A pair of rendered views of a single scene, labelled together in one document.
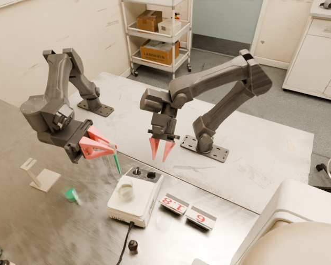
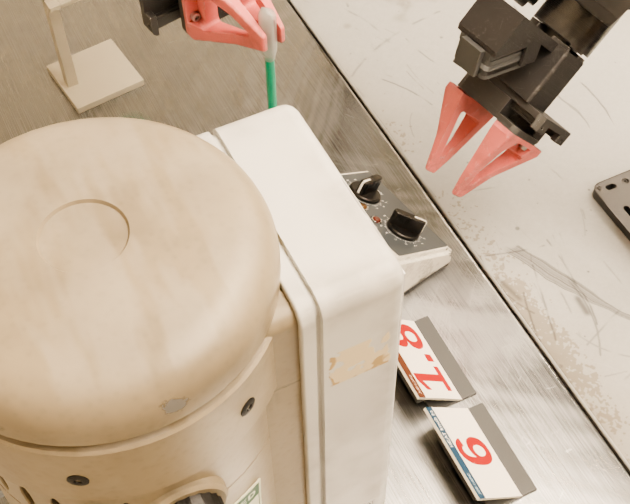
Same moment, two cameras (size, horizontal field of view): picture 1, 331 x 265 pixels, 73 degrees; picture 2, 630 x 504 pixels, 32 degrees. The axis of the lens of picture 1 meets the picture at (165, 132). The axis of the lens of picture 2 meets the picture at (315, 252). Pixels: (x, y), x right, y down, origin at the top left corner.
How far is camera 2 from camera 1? 0.27 m
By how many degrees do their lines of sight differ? 23
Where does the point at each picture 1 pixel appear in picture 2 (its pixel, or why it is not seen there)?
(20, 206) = not seen: outside the picture
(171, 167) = (504, 247)
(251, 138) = not seen: outside the picture
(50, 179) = (108, 78)
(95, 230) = not seen: hidden behind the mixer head
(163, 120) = (502, 31)
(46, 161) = (129, 19)
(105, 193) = not seen: hidden behind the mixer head
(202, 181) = (581, 352)
